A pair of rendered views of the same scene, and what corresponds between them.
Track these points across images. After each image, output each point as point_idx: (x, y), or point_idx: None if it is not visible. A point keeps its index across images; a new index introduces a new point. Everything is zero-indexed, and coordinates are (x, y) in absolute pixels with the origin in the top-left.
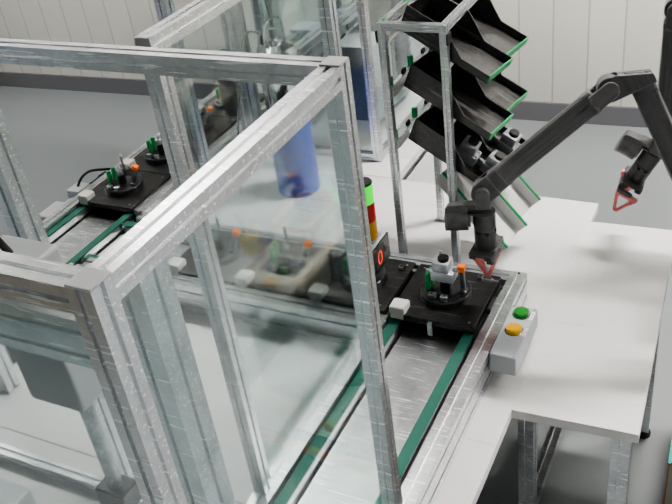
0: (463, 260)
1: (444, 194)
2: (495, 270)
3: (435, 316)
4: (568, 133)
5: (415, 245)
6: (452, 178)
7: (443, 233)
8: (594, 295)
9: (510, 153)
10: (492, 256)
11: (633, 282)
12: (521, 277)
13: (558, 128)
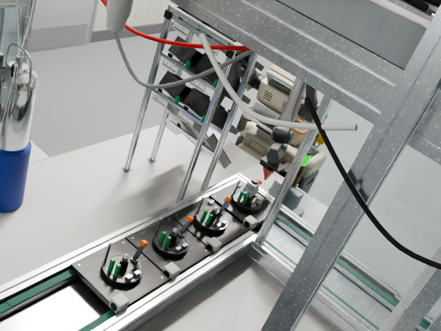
0: (179, 185)
1: (96, 154)
2: (230, 178)
3: (263, 215)
4: (304, 88)
5: (147, 192)
6: (227, 134)
7: (144, 176)
8: (240, 169)
9: (288, 108)
10: (284, 166)
11: (237, 155)
12: (241, 175)
13: (304, 87)
